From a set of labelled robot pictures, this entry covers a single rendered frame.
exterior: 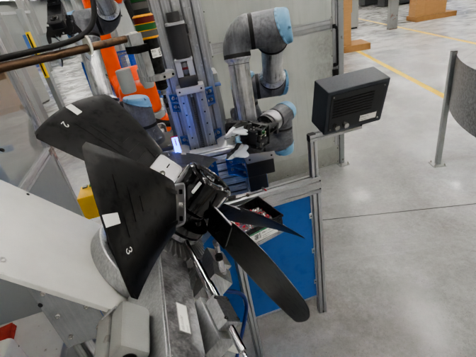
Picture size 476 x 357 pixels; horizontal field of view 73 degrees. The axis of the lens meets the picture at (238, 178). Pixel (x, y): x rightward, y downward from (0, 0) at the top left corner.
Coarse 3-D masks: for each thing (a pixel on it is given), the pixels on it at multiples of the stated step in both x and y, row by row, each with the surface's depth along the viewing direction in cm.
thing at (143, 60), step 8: (128, 40) 64; (136, 40) 64; (128, 48) 66; (136, 48) 64; (144, 48) 66; (136, 56) 67; (144, 56) 66; (144, 64) 67; (144, 72) 68; (152, 72) 69; (168, 72) 69; (144, 80) 70; (152, 80) 69; (160, 80) 69
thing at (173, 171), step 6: (162, 156) 76; (156, 162) 75; (162, 162) 75; (168, 162) 76; (174, 162) 76; (156, 168) 74; (162, 168) 75; (168, 168) 75; (174, 168) 76; (180, 168) 76; (168, 174) 75; (174, 174) 75; (174, 180) 75
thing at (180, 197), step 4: (176, 184) 66; (180, 184) 67; (184, 184) 70; (176, 188) 66; (180, 188) 68; (184, 188) 70; (184, 192) 70; (176, 196) 66; (180, 196) 68; (184, 196) 70; (176, 200) 66; (180, 200) 68; (184, 200) 70; (176, 204) 66; (184, 204) 70; (176, 208) 66; (180, 208) 68; (184, 208) 70; (176, 212) 66; (180, 212) 68; (184, 212) 70; (176, 216) 66; (184, 216) 70; (184, 220) 70; (180, 224) 68
